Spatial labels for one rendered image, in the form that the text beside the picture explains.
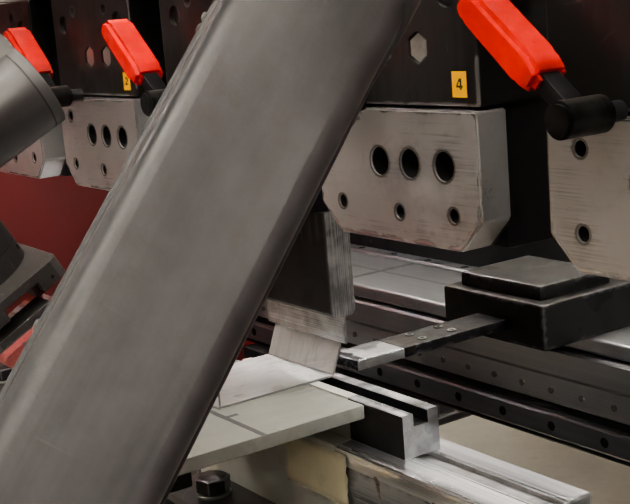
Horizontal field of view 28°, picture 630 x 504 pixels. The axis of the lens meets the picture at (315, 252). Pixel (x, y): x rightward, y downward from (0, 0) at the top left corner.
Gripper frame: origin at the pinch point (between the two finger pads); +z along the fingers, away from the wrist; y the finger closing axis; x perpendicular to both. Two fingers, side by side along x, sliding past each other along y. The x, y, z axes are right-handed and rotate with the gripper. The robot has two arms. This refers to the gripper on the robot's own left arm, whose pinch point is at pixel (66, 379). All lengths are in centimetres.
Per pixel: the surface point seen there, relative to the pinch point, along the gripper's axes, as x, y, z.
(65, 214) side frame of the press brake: -29, 83, 21
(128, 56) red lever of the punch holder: -19.0, 6.6, -12.8
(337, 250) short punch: -18.9, -6.8, 3.2
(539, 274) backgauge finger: -35.1, -3.4, 19.9
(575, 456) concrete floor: -125, 155, 193
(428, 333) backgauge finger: -24.4, -1.7, 17.3
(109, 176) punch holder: -16.9, 19.4, -2.2
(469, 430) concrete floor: -120, 192, 191
